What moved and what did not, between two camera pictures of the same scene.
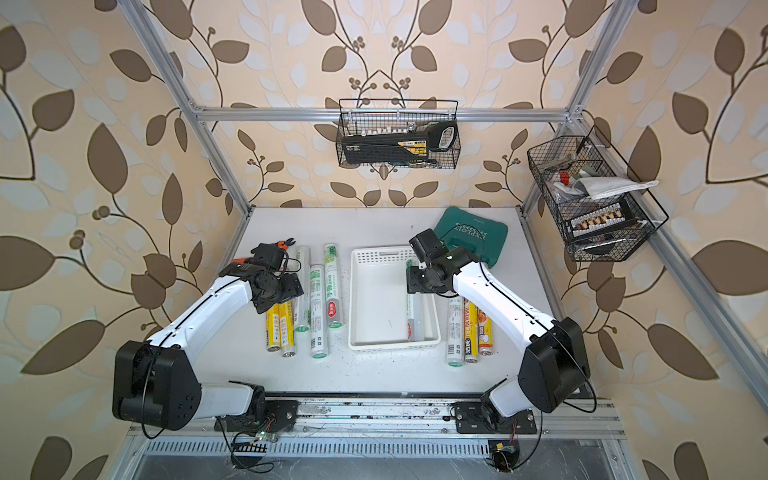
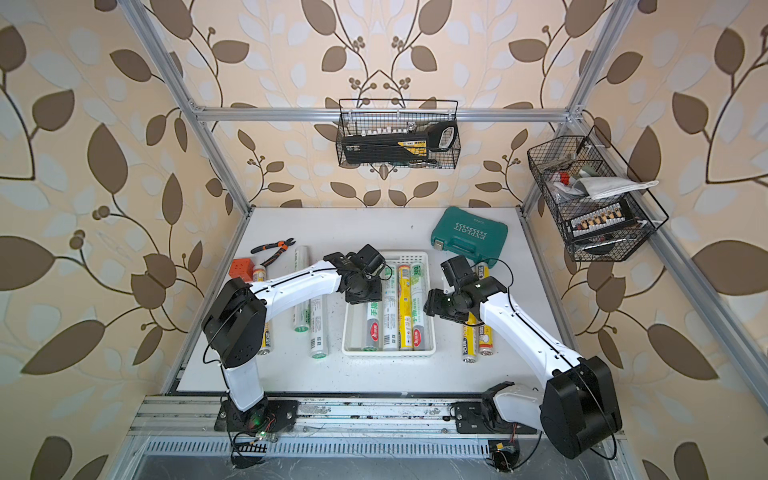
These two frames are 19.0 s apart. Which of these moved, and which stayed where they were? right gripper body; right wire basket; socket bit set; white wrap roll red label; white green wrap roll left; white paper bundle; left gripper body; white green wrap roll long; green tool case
Moved: right gripper body; white wrap roll red label; left gripper body
Stayed: white green wrap roll long; right wire basket; white green wrap roll left; socket bit set; white paper bundle; green tool case
